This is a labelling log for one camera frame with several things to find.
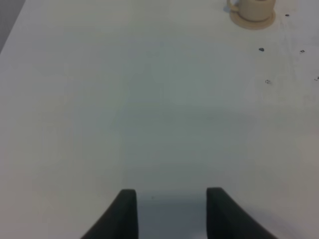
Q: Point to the beige left teacup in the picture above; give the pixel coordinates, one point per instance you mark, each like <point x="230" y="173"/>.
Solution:
<point x="252" y="10"/>

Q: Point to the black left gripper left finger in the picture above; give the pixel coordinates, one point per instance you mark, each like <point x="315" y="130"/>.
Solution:
<point x="119" y="221"/>

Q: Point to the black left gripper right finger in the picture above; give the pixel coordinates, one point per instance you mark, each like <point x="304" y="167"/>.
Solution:
<point x="225" y="219"/>

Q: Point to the beige left cup saucer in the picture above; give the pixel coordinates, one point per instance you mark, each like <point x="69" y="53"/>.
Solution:
<point x="252" y="25"/>

